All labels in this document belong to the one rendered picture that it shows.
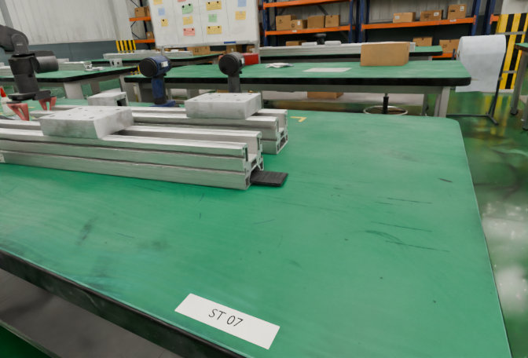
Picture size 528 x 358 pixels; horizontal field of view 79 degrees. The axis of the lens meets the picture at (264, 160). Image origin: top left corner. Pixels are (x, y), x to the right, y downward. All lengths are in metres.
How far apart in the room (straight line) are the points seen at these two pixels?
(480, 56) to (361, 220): 3.63
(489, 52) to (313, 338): 3.86
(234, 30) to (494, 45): 2.67
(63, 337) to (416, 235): 1.08
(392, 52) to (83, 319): 2.29
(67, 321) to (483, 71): 3.96
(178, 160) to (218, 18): 3.41
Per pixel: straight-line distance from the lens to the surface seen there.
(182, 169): 0.64
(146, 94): 3.01
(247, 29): 3.77
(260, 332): 0.35
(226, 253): 0.44
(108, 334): 1.21
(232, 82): 0.99
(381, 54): 2.54
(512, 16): 6.08
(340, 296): 0.38
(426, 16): 10.05
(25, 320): 1.41
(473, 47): 4.05
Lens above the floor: 1.05
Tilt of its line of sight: 22 degrees down
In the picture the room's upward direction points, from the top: 4 degrees counter-clockwise
